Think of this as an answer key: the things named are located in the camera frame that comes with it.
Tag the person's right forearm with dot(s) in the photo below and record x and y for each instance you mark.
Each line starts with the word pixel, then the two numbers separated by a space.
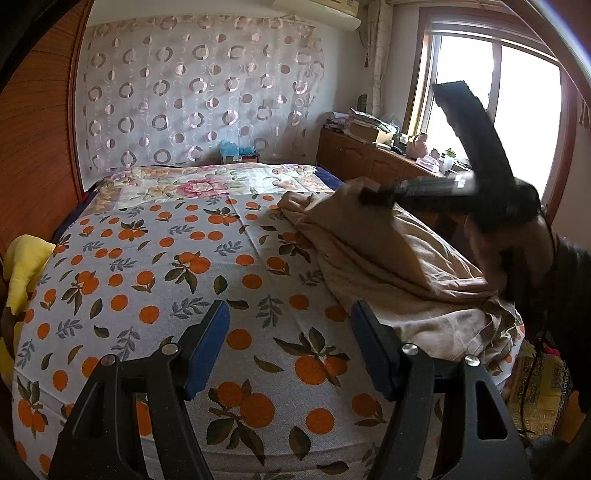
pixel 570 277

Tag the pile of papers and boxes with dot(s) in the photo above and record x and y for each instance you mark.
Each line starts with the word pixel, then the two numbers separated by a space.
pixel 364 124

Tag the brown wooden cabinet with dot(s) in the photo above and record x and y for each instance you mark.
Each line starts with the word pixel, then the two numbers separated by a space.
pixel 364 159

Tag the orange fruit print bed sheet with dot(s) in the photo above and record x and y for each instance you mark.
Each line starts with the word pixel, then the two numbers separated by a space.
pixel 138 277

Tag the blue bag on box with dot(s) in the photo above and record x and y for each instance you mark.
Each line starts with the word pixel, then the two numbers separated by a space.
pixel 236 152

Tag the white circle pattern curtain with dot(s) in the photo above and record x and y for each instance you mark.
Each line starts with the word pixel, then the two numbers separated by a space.
pixel 184 92

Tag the pale window drape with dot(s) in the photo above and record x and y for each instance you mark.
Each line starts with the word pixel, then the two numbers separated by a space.
pixel 379 55

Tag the person's right hand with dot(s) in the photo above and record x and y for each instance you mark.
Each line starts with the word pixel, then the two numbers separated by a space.
pixel 482 251

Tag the beige printed t-shirt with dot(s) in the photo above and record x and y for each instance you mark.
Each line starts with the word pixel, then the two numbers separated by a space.
pixel 392 258

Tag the yellow patterned cloth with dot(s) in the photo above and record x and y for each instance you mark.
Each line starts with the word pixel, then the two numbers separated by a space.
pixel 540 383

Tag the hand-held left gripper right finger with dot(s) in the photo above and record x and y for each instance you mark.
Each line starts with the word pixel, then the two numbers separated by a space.
pixel 375 355

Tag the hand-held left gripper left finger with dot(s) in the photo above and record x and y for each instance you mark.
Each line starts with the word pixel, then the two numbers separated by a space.
pixel 207 350

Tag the white plastic jar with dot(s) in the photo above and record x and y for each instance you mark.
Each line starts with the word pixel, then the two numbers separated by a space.
pixel 449 164

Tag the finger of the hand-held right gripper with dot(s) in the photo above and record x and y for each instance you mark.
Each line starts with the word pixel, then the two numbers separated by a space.
pixel 415 191

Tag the pink kettle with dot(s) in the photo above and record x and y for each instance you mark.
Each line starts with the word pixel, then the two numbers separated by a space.
pixel 420 146

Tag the floral patchwork quilt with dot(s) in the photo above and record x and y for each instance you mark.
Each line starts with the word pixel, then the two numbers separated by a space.
pixel 198 187

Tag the wooden frame window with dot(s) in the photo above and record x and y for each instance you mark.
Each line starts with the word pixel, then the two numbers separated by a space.
pixel 521 92

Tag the white air conditioner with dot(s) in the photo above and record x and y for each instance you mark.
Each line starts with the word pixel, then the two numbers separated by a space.
pixel 318 11

